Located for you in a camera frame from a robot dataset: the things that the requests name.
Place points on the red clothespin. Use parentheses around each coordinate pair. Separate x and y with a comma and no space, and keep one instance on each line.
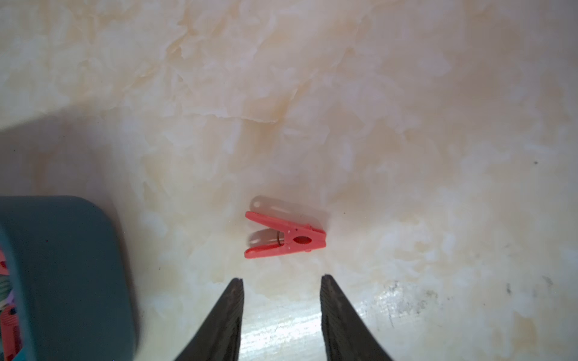
(281,237)

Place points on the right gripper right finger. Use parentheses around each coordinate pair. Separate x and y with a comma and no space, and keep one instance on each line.
(345,335)

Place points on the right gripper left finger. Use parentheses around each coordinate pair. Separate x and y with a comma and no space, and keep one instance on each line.
(219,337)

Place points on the teal plastic storage box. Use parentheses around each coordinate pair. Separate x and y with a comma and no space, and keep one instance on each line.
(72,297)

